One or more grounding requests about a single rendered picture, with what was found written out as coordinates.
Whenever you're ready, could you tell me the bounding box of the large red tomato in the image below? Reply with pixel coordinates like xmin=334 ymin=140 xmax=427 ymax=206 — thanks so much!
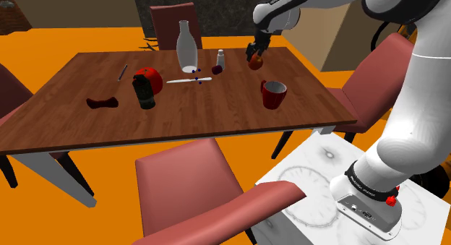
xmin=134 ymin=66 xmax=164 ymax=95

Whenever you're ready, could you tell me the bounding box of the brown cabinet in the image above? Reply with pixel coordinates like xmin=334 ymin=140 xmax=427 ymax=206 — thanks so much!
xmin=0 ymin=0 xmax=33 ymax=36

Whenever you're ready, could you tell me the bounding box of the white marble robot stand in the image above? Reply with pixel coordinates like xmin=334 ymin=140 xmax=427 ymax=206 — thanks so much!
xmin=251 ymin=126 xmax=451 ymax=245

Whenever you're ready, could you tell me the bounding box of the red orange apple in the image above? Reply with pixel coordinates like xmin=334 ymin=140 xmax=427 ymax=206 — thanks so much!
xmin=247 ymin=53 xmax=265 ymax=71

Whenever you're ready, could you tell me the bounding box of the dark green bottle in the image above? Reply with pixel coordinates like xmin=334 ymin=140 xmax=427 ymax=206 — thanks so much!
xmin=132 ymin=74 xmax=157 ymax=111

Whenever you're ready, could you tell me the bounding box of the white knife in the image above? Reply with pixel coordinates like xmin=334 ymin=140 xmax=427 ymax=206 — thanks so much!
xmin=166 ymin=77 xmax=213 ymax=85

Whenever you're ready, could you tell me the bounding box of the dark red bow-shaped thing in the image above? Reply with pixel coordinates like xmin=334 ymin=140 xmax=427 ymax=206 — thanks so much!
xmin=85 ymin=96 xmax=119 ymax=110

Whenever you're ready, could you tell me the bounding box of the clear glass bottle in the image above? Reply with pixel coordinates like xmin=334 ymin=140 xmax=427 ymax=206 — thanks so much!
xmin=176 ymin=20 xmax=199 ymax=74

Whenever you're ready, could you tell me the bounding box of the red mug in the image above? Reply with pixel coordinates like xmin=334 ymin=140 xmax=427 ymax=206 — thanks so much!
xmin=260 ymin=79 xmax=288 ymax=111

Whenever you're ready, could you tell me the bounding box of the small white shaker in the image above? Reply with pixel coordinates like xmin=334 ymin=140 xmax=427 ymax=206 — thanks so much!
xmin=215 ymin=48 xmax=226 ymax=71

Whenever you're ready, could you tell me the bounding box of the wooden table with white legs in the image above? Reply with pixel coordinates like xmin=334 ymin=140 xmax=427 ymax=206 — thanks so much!
xmin=0 ymin=46 xmax=358 ymax=208

